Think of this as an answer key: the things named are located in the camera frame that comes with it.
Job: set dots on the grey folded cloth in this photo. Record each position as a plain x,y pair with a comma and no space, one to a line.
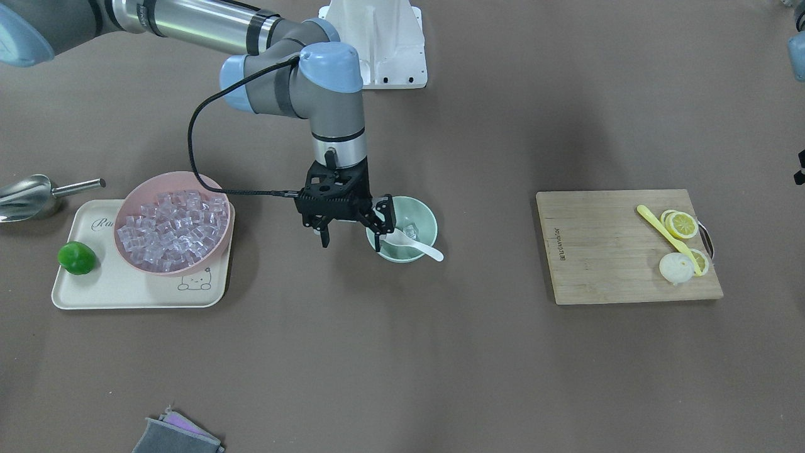
174,432

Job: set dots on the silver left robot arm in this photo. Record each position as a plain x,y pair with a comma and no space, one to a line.
796,43

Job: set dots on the pink bowl of ice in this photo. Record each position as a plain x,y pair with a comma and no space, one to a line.
174,224

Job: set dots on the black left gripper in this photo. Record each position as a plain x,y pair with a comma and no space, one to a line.
801,166

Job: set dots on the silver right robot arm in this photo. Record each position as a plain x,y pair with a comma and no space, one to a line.
276,67

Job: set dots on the lemon slice stack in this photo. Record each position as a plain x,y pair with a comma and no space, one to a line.
680,225

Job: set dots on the green lime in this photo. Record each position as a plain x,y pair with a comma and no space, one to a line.
77,258

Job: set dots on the single lemon slice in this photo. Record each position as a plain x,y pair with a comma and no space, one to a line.
702,260

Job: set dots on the clear ice cube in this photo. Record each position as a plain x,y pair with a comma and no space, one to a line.
411,231

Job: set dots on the metal ice scoop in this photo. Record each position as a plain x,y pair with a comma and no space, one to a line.
38,197

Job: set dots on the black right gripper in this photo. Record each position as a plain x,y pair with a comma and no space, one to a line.
383,217

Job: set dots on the mint green bowl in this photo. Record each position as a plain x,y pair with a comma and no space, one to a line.
410,210

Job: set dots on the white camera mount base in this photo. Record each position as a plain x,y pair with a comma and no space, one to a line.
389,39

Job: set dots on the wooden cutting board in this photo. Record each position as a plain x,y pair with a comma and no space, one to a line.
601,251

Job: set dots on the white ceramic spoon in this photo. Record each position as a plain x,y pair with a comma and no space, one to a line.
399,239

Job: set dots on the cream plastic tray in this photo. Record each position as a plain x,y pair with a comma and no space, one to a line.
114,284

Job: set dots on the yellow plastic knife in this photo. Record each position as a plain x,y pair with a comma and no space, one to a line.
680,246

